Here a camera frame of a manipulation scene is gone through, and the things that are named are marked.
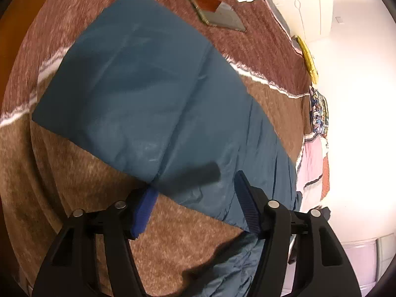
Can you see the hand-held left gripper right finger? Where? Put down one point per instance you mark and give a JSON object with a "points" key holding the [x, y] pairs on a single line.
{"points": [[248, 207]]}

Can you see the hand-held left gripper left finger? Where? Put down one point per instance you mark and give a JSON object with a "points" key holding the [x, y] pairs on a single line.
{"points": [[141, 212]]}

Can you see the teal quilted jacket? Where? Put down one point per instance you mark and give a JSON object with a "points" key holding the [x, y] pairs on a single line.
{"points": [[139, 83]]}

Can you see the brown fleece blanket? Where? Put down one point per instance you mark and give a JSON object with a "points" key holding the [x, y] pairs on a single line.
{"points": [[77, 176]]}

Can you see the pink striped bedsheet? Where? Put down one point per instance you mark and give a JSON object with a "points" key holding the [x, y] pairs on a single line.
{"points": [[312, 167]]}

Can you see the colourful printed pillow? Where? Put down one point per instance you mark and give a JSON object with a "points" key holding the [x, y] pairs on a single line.
{"points": [[318, 111]]}

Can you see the white drawer cabinet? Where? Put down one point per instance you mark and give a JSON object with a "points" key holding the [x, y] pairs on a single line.
{"points": [[362, 263]]}

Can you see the dark tablet device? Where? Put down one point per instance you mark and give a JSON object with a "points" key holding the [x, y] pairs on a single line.
{"points": [[224, 18]]}

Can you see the white wardrobe door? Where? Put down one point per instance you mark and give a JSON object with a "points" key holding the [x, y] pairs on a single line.
{"points": [[303, 3]]}

